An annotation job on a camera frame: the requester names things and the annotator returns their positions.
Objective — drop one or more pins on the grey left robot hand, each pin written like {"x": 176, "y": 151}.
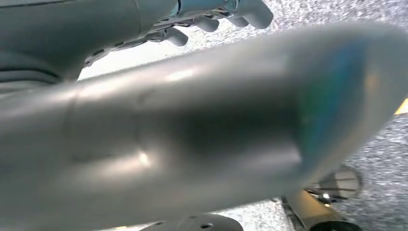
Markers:
{"x": 191, "y": 127}

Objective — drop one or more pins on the robot lower leg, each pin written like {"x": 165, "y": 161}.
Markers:
{"x": 309, "y": 210}

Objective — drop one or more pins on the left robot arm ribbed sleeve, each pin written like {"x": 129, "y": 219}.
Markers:
{"x": 19, "y": 73}

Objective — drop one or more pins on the yellow floor tape rectangle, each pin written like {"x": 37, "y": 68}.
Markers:
{"x": 403, "y": 107}

